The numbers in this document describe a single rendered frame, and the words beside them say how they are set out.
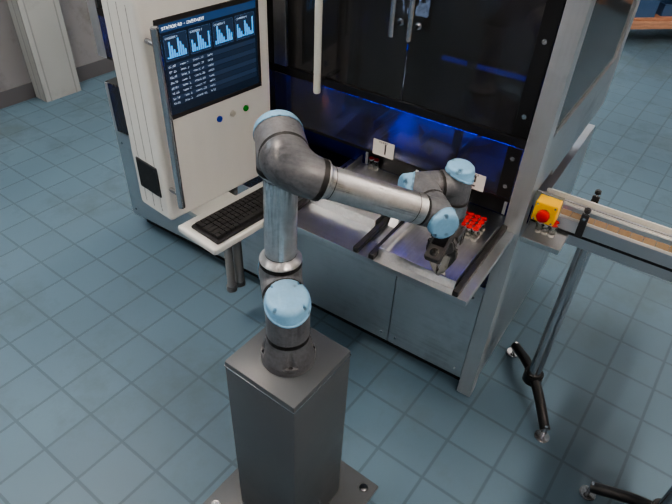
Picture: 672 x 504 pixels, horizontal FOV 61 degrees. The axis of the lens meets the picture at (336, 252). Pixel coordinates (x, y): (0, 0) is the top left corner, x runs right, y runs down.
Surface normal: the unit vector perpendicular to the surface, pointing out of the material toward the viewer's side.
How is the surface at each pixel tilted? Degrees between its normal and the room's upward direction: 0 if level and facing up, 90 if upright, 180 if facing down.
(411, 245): 0
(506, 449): 0
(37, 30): 90
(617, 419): 0
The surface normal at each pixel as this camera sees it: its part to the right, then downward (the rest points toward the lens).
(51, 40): 0.80, 0.41
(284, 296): 0.07, -0.69
